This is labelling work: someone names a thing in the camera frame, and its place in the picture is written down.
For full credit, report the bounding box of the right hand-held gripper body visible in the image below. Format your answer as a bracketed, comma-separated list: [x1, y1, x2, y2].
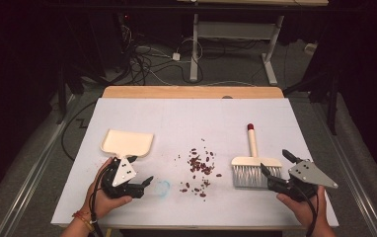
[267, 159, 339, 202]

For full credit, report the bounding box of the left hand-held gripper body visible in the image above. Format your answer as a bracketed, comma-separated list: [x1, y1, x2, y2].
[101, 157, 145, 199]

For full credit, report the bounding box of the cream hand brush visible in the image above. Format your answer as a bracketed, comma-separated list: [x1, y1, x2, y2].
[231, 122, 283, 190]

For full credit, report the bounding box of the cream plastic dustpan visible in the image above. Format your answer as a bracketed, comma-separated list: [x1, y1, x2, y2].
[100, 128, 155, 162]

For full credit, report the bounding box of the person's left hand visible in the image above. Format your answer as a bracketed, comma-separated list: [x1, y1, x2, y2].
[82, 157, 133, 221]

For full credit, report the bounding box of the person's right hand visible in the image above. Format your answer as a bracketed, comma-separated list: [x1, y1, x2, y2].
[276, 186, 328, 228]

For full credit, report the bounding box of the pile of red beans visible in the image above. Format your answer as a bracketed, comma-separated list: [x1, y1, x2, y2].
[173, 137, 224, 201]

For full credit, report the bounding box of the black metal stand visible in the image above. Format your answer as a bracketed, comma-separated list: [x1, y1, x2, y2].
[283, 65, 340, 136]
[55, 55, 112, 125]

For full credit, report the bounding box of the white floor box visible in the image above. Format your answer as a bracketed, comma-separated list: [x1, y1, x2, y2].
[304, 42, 318, 55]

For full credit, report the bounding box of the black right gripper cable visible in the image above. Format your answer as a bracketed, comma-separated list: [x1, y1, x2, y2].
[291, 184, 319, 237]

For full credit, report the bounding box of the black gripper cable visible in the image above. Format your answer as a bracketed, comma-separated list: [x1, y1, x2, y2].
[89, 162, 115, 237]
[291, 184, 319, 237]

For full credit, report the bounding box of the metal floor rail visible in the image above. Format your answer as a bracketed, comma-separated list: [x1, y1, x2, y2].
[309, 98, 377, 237]
[0, 94, 76, 237]

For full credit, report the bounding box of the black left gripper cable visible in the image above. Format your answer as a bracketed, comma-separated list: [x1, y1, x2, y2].
[89, 162, 115, 237]

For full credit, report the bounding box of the orange wrist bracelet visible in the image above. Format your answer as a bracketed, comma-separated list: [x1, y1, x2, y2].
[72, 210, 96, 233]

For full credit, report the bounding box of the black floor cable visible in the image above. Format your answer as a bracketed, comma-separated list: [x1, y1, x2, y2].
[60, 100, 99, 162]

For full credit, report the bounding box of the tangle of floor cables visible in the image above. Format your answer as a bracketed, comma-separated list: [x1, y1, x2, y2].
[120, 19, 207, 87]

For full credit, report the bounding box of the white desk frame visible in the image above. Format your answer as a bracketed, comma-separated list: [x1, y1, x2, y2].
[176, 0, 330, 87]

